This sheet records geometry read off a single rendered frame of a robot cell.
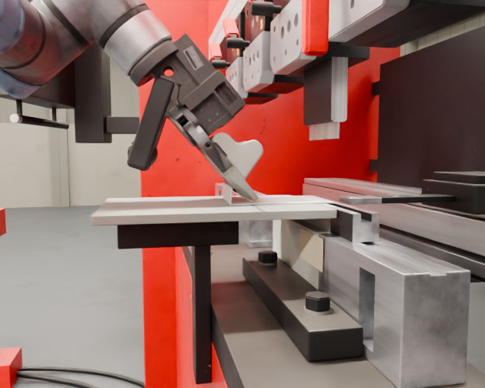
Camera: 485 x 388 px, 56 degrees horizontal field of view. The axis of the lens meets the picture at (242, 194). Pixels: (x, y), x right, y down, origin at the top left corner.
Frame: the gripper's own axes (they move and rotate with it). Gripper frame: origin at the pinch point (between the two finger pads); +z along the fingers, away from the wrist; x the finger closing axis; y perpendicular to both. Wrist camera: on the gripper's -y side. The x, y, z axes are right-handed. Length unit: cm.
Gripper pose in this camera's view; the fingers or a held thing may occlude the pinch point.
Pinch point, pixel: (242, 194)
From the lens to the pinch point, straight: 59.2
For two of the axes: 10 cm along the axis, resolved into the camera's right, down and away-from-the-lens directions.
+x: -1.5, -0.9, 9.8
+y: 7.6, -6.5, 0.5
